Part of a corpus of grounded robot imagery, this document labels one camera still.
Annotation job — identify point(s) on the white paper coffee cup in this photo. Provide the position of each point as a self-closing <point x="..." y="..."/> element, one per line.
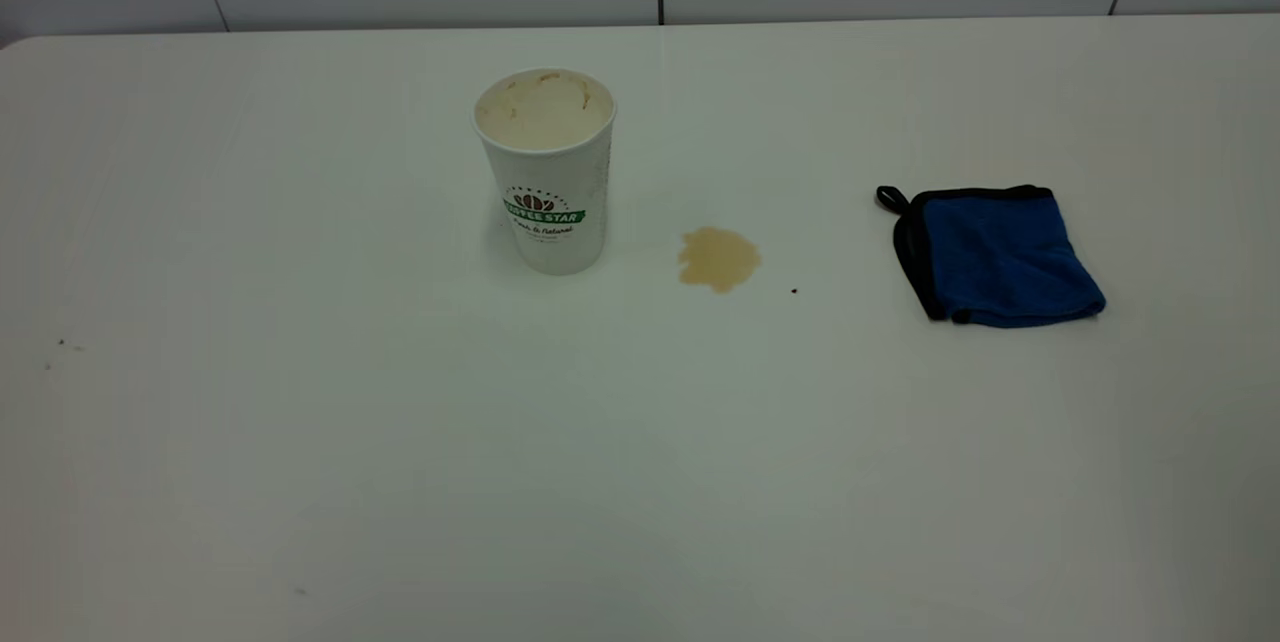
<point x="545" y="182"/>

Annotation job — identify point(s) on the blue cloth with black trim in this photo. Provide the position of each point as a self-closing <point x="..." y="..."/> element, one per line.
<point x="1000" y="257"/>

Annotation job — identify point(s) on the light brown coffee spill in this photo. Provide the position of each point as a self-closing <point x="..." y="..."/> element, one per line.
<point x="718" y="257"/>

